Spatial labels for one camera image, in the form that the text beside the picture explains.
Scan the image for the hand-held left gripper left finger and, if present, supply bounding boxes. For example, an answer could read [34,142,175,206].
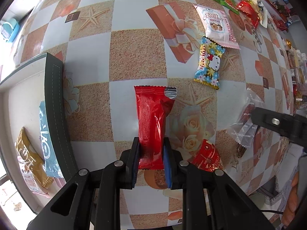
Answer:
[26,136,141,230]

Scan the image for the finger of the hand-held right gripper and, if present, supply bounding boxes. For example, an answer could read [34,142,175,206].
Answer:
[251,107,307,147]

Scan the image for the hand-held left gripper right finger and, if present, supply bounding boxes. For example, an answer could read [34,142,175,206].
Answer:
[164,136,274,230]

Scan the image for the plain red snack packet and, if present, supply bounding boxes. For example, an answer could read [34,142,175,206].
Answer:
[134,85,178,170]

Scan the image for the dark stitched storage tray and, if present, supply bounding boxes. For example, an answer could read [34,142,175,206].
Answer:
[0,52,80,221]

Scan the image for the pink snack packet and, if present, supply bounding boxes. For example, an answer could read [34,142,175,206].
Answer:
[17,157,50,198]

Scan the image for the person's right hand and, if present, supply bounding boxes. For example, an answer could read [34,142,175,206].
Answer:
[281,172,299,228]

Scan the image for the clear packet with brown bar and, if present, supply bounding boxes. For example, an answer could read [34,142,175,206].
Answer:
[227,89,263,159]

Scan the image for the red gold patterned packet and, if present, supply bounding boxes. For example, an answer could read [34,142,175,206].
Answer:
[191,139,224,173]

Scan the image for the gold lid glass jar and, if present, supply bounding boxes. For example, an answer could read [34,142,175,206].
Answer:
[282,38,293,51]

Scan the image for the cartoon cat flower packet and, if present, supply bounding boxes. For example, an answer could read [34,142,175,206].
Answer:
[193,36,226,90]

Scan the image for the light blue snack packet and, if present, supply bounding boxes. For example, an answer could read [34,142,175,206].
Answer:
[39,101,63,179]

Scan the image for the gold snack packet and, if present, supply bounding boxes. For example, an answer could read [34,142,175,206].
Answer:
[15,127,54,189]

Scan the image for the checkered printed tablecloth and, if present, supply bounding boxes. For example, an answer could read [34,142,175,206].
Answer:
[10,0,298,230]

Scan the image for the pink white cookie packet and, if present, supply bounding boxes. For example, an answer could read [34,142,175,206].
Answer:
[193,4,241,50]

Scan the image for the red foil candy packet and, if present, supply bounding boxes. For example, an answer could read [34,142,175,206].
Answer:
[237,1,261,27]

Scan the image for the yellow white snack packet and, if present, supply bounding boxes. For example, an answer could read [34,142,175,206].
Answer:
[239,0,269,28]

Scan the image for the light blue small appliance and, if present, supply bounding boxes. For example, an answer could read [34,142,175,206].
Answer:
[0,19,20,43]

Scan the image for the black cable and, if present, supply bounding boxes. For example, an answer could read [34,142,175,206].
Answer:
[260,209,286,215]

